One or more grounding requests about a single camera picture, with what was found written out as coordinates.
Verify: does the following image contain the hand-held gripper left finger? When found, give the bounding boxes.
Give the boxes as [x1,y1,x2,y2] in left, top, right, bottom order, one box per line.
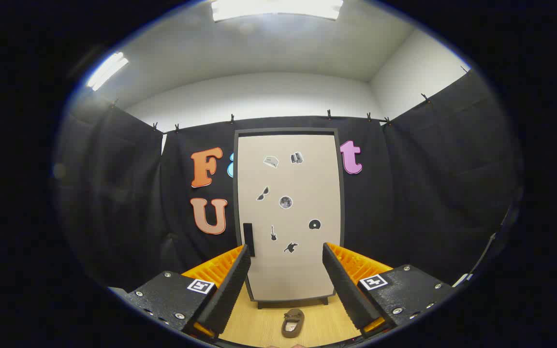
[124,244,251,339]

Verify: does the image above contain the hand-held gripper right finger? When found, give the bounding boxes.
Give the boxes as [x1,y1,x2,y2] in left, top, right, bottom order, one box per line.
[322,242,455,339]

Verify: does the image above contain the black door handle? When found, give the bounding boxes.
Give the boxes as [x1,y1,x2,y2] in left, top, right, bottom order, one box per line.
[243,223,255,257]

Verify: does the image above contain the beige shoe cabinet door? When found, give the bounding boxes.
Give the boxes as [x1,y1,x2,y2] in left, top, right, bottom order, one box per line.
[237,134,342,301]

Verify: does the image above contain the brown fuzzy shoe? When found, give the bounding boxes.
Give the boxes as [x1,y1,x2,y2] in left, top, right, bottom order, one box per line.
[281,308,305,338]

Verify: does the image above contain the dark grey shoe cabinet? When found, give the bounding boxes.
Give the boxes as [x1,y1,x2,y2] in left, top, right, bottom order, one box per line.
[233,128,346,310]

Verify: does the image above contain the black backdrop cloth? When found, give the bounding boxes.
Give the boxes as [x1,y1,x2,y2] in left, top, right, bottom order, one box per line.
[54,68,523,290]

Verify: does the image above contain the narrow ceiling light strip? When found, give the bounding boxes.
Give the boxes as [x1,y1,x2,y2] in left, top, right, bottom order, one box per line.
[87,52,129,91]

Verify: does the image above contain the wide ceiling light panel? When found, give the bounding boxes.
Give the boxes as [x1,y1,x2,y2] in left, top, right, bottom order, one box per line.
[211,0,344,22]

